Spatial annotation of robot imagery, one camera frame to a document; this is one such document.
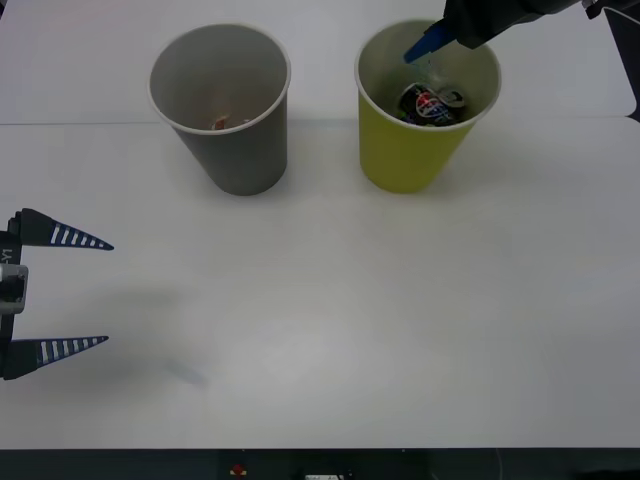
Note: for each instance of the bottle with orange label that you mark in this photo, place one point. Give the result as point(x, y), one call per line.
point(221, 122)

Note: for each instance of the yellow-green plastic bin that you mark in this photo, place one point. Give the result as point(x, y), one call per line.
point(400, 160)

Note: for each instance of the red button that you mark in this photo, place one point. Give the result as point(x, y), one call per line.
point(238, 470)

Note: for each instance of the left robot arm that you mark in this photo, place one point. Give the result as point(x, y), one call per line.
point(12, 290)

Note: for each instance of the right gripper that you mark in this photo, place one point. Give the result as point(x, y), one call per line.
point(480, 20)

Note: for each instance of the black can with open top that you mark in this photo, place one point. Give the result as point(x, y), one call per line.
point(456, 97)

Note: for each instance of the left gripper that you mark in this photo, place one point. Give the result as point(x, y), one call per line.
point(9, 250)

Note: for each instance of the grey plastic bin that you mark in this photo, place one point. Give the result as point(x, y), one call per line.
point(240, 160)

